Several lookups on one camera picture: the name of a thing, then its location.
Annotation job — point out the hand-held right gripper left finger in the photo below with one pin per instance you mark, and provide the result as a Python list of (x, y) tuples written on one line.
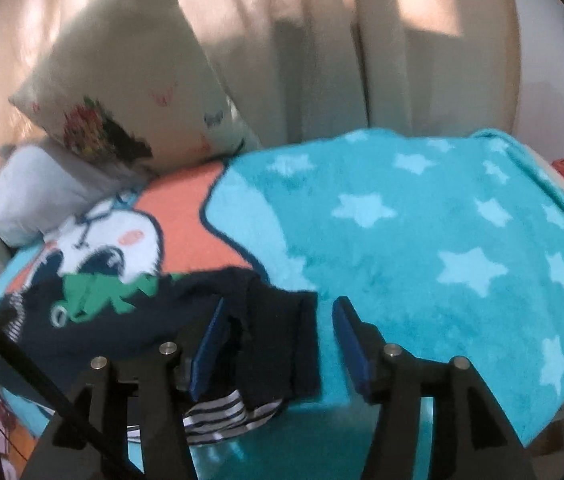
[(207, 355)]

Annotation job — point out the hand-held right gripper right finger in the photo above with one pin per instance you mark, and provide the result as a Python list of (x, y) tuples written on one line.
[(352, 345)]

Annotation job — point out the navy pants with striped lining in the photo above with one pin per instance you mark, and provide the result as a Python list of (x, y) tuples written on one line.
[(262, 340)]

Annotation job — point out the teal star printed blanket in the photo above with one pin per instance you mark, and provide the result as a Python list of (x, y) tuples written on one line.
[(412, 260)]

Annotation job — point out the pale grey plush pillow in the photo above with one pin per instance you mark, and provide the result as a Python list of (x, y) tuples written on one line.
[(37, 195)]

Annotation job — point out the cream floral print pillow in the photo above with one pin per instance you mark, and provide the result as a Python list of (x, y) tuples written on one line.
[(137, 75)]

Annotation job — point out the cream curtain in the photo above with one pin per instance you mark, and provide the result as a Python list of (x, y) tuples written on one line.
[(287, 35)]

